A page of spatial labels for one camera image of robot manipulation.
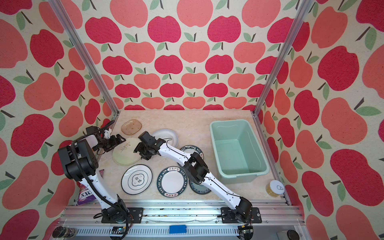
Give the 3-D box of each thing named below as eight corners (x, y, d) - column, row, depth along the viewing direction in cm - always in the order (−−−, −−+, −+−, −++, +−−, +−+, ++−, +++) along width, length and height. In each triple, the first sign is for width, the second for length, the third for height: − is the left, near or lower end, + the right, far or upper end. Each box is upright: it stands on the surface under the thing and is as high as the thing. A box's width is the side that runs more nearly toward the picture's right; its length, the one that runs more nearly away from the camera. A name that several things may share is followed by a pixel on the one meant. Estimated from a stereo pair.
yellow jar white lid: (267, 197, 82) (272, 193, 77) (263, 183, 87) (268, 179, 82) (280, 197, 82) (286, 193, 77) (275, 183, 87) (281, 179, 82)
